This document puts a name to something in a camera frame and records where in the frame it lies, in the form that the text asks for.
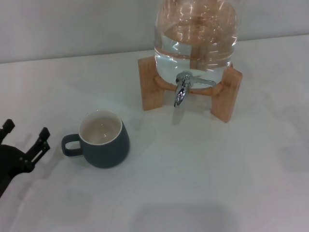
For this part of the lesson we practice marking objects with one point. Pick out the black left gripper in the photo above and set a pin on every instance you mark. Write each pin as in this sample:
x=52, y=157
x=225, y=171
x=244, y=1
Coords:
x=9, y=162

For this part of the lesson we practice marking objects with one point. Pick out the dark teal ceramic mug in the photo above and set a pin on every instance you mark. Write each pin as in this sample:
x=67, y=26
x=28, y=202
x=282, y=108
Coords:
x=106, y=152

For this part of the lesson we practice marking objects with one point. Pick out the chrome faucet with lever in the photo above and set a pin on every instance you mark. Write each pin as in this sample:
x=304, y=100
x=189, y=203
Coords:
x=181, y=93

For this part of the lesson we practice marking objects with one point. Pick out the wooden dispenser stand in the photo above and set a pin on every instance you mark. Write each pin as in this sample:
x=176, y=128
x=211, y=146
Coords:
x=150, y=89

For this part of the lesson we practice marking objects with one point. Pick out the clear glass water dispenser jar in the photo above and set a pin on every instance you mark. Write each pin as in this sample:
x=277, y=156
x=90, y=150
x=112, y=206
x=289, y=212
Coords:
x=195, y=36

